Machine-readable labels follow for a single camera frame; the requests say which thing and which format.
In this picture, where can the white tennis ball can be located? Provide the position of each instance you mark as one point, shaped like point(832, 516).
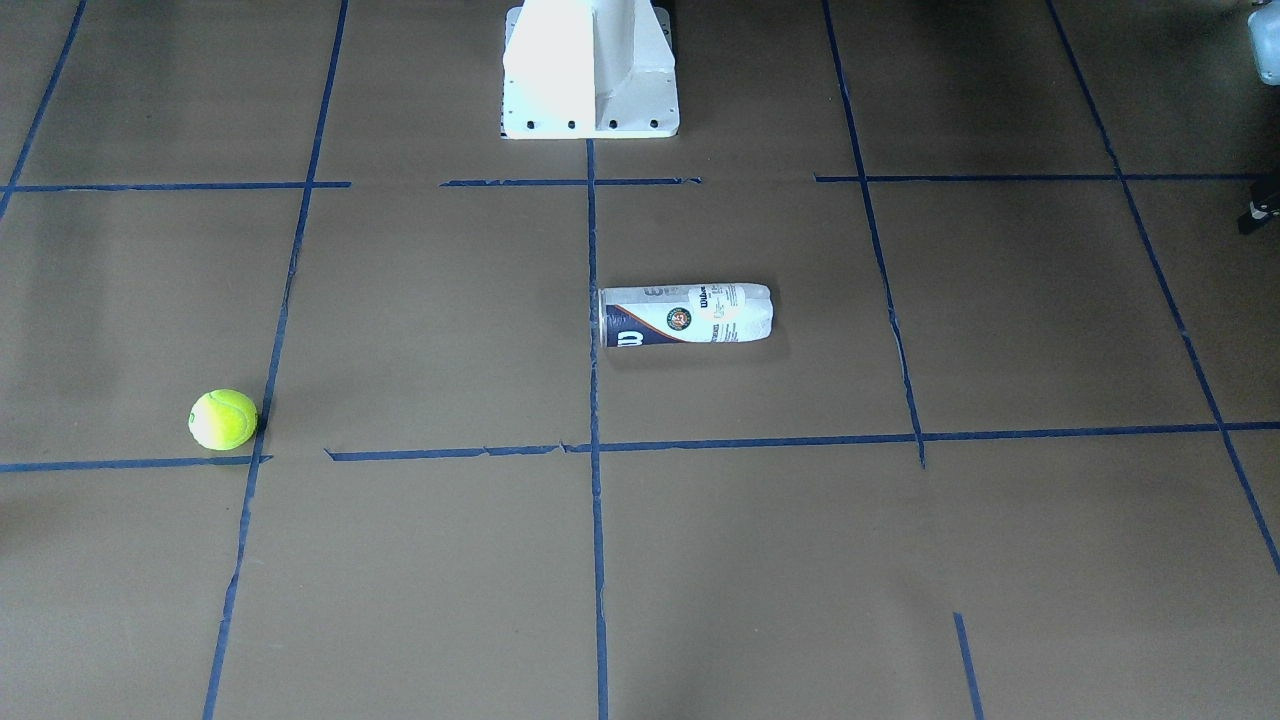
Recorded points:
point(684, 314)

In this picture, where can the yellow tennis ball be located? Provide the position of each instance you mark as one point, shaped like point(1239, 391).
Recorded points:
point(223, 419)

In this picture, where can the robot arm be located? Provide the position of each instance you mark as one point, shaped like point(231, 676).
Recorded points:
point(1263, 28)

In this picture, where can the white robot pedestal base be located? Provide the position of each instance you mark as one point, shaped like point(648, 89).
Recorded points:
point(589, 69)

